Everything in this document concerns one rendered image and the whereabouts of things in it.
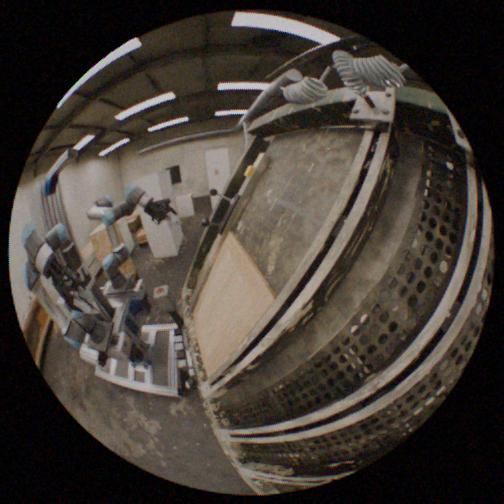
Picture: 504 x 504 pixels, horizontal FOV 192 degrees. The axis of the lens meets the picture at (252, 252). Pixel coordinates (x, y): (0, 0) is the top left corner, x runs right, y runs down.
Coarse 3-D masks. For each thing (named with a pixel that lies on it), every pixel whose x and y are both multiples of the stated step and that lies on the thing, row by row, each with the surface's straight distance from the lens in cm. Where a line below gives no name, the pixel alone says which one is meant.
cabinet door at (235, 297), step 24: (216, 264) 77; (240, 264) 56; (216, 288) 72; (240, 288) 54; (264, 288) 43; (216, 312) 69; (240, 312) 53; (264, 312) 42; (216, 336) 69; (240, 336) 52; (216, 360) 70
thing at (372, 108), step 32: (352, 64) 33; (384, 96) 41; (384, 128) 35; (384, 160) 31; (352, 192) 29; (384, 192) 32; (352, 224) 26; (320, 256) 28; (352, 256) 29; (288, 288) 30; (320, 288) 27; (288, 320) 29; (256, 352) 37; (224, 384) 55
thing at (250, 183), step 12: (264, 156) 74; (264, 168) 73; (252, 180) 72; (240, 192) 73; (240, 204) 72; (228, 228) 74; (216, 240) 79; (216, 252) 78; (204, 276) 84; (192, 300) 99; (192, 312) 103
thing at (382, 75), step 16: (320, 48) 39; (336, 48) 38; (288, 64) 46; (368, 64) 35; (384, 64) 30; (272, 80) 53; (304, 80) 40; (320, 80) 39; (368, 80) 36; (384, 80) 31; (400, 80) 35; (288, 96) 43; (304, 96) 39; (320, 96) 40
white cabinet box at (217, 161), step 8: (208, 152) 438; (216, 152) 438; (224, 152) 438; (208, 160) 437; (216, 160) 437; (224, 160) 437; (208, 168) 437; (216, 168) 437; (224, 168) 438; (208, 176) 438; (216, 176) 438; (224, 176) 439; (216, 184) 440; (224, 184) 441; (216, 200) 448
